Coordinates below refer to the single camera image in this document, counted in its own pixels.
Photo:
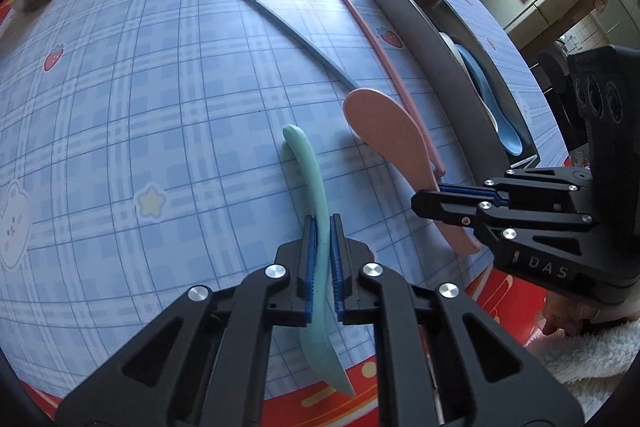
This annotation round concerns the person's right forearm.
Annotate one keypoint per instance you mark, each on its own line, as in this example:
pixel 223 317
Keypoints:
pixel 600 352

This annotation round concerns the white spoon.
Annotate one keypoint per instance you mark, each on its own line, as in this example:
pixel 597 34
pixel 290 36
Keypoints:
pixel 452 49

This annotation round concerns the white cabinet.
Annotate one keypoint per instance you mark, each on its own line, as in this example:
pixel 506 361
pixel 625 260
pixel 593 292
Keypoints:
pixel 530 14

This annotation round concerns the mint green spoon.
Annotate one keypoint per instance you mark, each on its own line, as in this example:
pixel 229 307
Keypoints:
pixel 312 177

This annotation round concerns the dark grey chopstick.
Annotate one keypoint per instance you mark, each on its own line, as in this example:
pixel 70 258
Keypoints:
pixel 300 42

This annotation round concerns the blue spoon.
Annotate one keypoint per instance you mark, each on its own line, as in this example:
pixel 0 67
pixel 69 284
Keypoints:
pixel 507 137

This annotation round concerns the metal utensil tray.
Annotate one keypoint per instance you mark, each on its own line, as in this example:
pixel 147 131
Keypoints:
pixel 425 32

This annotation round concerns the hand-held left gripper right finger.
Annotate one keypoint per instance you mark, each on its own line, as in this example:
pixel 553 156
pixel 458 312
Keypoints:
pixel 337 267

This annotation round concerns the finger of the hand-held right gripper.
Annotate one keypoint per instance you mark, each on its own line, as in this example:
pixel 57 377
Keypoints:
pixel 450 207
pixel 540 184

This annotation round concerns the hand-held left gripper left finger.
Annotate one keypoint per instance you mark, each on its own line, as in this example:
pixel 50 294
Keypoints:
pixel 310 267

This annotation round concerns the black chair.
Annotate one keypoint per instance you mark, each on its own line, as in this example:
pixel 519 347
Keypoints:
pixel 555 77

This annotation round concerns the person's right hand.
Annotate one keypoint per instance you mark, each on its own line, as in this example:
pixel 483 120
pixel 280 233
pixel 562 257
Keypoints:
pixel 555 317

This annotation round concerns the pink spoon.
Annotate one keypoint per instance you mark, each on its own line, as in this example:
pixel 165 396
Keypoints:
pixel 380 122

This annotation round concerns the pink chopstick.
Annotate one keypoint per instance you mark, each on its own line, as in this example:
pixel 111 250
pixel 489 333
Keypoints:
pixel 372 37

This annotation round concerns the blue plaid tablecloth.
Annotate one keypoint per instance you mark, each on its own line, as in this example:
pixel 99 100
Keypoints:
pixel 150 107

